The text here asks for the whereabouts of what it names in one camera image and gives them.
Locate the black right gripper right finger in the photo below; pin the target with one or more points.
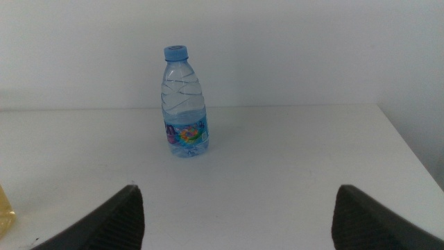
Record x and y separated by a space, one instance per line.
360 225

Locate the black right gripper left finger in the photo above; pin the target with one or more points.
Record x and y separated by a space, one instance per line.
111 225

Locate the yellow tea bottle green cap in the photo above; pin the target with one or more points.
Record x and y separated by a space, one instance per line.
5 215

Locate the clear water bottle blue cap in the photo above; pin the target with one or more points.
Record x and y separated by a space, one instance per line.
185 114

